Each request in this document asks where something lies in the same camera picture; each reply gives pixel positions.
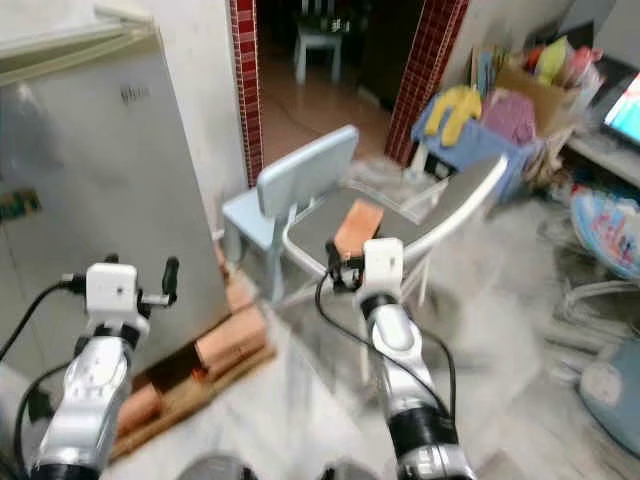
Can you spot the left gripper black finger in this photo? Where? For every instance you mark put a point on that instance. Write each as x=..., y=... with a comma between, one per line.
x=105, y=261
x=170, y=278

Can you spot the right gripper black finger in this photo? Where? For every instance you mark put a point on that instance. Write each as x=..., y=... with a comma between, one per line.
x=332, y=259

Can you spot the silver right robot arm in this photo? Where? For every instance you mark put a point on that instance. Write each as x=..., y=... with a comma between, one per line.
x=395, y=345

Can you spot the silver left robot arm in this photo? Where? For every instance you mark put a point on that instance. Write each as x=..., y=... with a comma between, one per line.
x=90, y=395

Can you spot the silver fridge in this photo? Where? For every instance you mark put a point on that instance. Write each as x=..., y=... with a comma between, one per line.
x=125, y=14

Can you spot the orange brick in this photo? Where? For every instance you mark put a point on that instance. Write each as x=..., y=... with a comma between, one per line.
x=358, y=228
x=228, y=342

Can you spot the light blue plastic chair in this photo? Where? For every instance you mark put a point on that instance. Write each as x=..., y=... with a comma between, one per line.
x=305, y=170

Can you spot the wooden pallet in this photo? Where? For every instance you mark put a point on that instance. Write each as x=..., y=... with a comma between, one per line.
x=210, y=392

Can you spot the grey folding metal chair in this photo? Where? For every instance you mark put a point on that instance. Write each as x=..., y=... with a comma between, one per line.
x=455, y=205

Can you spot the blue fabric storage box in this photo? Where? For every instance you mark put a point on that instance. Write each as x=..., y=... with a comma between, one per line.
x=470, y=165

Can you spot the robot left leg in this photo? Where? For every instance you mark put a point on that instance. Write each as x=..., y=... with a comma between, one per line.
x=203, y=470

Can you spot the robot leg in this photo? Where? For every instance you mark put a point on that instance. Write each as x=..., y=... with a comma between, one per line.
x=203, y=470
x=350, y=473

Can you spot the yellow cloth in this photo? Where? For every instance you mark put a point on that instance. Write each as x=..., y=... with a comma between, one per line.
x=452, y=112

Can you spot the robot right leg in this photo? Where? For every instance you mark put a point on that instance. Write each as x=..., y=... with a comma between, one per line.
x=350, y=473

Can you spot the light blue plastic stool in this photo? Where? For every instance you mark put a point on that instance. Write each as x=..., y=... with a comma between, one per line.
x=318, y=40

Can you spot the purple cloth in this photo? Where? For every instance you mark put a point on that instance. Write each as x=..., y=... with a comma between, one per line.
x=510, y=118

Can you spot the cardboard box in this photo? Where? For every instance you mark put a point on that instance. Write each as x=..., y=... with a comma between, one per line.
x=545, y=100

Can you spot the colourful baby bouncer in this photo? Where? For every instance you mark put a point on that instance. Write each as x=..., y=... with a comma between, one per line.
x=610, y=230

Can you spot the beige desk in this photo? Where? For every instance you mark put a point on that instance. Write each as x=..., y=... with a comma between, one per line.
x=605, y=158

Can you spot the computer monitor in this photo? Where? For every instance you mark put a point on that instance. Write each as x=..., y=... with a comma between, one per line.
x=625, y=110

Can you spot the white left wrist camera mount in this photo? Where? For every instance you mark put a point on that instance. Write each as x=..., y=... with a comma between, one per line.
x=112, y=290

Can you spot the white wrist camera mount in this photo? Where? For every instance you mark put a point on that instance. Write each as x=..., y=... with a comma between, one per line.
x=112, y=290
x=385, y=266

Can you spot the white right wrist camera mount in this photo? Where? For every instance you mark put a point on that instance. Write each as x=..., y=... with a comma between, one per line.
x=385, y=266

